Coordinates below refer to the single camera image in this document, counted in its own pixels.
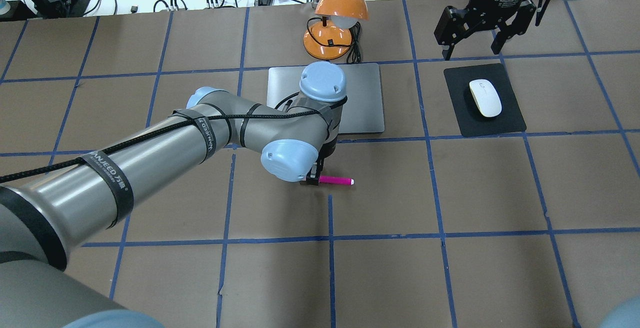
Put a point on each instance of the orange desk lamp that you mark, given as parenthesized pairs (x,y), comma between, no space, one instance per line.
(334,31)

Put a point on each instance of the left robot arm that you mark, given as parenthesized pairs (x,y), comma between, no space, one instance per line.
(48,212)

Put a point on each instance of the white computer mouse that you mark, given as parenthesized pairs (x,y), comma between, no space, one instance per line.
(486,98)

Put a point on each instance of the silver laptop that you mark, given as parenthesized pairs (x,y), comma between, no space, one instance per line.
(363,113)

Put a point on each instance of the black mousepad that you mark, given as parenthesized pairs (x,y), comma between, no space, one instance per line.
(470,122)

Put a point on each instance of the pink highlighter pen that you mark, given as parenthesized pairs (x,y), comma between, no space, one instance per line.
(336,180)

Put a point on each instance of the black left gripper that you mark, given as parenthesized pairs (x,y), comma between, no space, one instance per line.
(321,164)

